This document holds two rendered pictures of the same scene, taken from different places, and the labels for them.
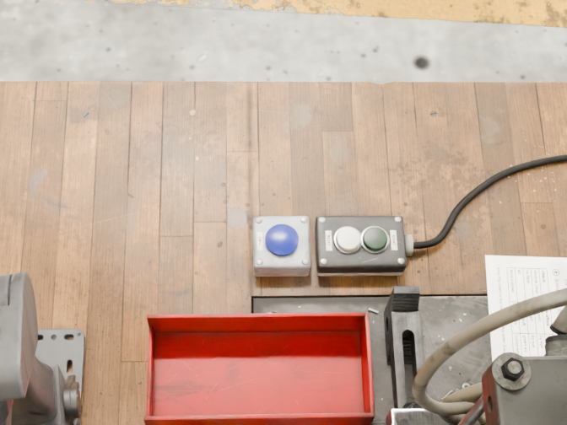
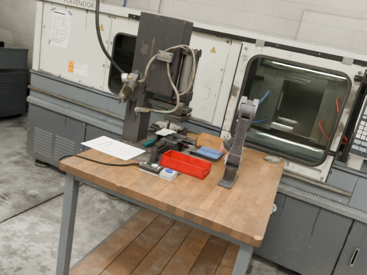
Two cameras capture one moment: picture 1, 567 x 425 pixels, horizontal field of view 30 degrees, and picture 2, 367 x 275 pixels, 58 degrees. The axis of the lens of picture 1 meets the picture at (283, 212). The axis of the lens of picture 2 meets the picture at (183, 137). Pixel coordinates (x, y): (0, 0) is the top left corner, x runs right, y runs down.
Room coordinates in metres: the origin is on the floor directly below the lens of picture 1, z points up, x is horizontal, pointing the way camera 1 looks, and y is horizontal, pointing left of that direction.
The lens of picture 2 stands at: (1.84, 0.66, 1.58)
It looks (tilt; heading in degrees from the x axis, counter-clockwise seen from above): 17 degrees down; 205
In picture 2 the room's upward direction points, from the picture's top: 12 degrees clockwise
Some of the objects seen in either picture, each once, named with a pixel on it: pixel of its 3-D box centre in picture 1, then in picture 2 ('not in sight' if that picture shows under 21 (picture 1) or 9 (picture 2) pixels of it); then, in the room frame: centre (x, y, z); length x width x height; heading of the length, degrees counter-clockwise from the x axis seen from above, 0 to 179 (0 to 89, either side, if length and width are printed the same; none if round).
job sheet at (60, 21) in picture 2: not in sight; (59, 28); (-0.38, -1.78, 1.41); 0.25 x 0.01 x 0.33; 93
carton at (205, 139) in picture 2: not in sight; (216, 144); (-0.16, -0.01, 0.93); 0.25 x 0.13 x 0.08; 97
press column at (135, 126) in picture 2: not in sight; (143, 79); (0.18, -0.44, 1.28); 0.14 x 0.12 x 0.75; 7
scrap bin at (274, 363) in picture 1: (258, 372); (185, 163); (0.33, 0.01, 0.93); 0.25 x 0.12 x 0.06; 97
